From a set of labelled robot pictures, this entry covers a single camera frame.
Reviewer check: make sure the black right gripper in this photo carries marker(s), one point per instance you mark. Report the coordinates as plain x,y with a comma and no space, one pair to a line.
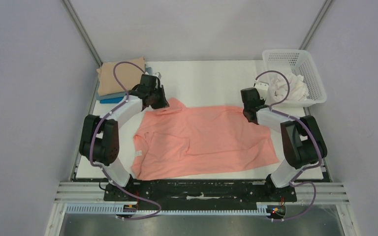
249,114

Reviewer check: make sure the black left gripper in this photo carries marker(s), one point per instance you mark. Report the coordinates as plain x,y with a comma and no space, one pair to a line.
164,103

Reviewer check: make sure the folded grey blue t shirt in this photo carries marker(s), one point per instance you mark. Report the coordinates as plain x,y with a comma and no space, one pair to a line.
118,94

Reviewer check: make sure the white slotted cable duct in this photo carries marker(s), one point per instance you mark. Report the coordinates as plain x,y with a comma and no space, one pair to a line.
120,209

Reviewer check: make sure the white plastic laundry basket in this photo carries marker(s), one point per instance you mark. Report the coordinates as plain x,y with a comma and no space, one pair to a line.
298,62

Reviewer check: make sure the folded beige t shirt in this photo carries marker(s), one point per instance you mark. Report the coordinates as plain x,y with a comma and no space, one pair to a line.
127,74

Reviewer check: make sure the aluminium frame rail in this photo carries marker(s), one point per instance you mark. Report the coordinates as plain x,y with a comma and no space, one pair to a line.
79,193

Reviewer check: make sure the folded bright blue t shirt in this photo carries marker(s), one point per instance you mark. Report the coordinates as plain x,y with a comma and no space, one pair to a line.
114,100

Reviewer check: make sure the salmon pink t shirt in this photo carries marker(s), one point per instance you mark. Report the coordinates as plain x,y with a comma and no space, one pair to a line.
179,141

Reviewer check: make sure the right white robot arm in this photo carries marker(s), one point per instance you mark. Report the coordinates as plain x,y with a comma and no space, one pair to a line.
303,144

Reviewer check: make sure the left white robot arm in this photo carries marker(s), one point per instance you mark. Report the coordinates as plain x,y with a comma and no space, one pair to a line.
100,140

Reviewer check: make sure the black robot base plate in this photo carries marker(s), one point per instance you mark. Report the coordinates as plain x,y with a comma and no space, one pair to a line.
199,194

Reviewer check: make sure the crumpled white t shirt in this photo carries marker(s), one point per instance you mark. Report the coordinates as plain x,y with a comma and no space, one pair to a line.
298,89

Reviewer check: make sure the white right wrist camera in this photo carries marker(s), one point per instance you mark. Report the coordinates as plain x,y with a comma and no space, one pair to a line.
262,89

